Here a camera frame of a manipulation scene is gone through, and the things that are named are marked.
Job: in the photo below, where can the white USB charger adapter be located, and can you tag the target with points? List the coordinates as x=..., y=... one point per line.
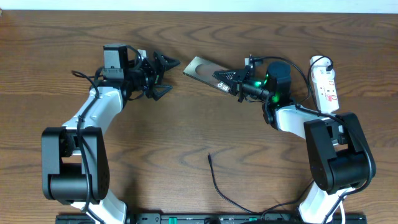
x=321, y=61

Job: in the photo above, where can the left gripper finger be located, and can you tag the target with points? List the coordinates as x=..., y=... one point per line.
x=156, y=92
x=164, y=63

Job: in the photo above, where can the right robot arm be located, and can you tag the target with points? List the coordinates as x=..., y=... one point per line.
x=340, y=159

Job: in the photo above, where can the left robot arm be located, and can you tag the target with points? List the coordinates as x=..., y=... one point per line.
x=75, y=169

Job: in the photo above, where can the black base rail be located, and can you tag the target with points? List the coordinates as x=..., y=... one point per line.
x=155, y=218

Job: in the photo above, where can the white power strip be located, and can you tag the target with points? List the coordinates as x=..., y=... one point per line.
x=325, y=89

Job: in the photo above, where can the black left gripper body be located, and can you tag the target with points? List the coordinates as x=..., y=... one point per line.
x=142, y=78

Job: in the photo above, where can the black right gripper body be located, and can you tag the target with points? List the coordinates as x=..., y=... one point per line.
x=252, y=88

